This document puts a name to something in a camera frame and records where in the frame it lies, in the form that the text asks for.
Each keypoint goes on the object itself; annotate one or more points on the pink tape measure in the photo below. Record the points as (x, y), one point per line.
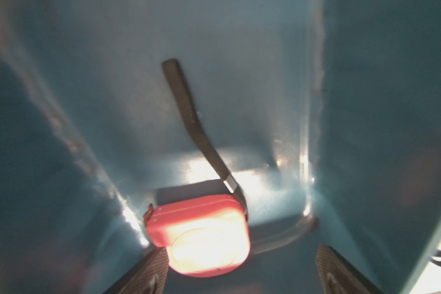
(205, 236)

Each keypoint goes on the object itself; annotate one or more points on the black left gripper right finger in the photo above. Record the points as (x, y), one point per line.
(338, 276)

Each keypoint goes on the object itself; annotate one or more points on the teal plastic storage box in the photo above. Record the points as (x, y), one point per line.
(327, 114)

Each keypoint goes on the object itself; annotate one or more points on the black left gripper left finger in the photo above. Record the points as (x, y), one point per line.
(147, 277)

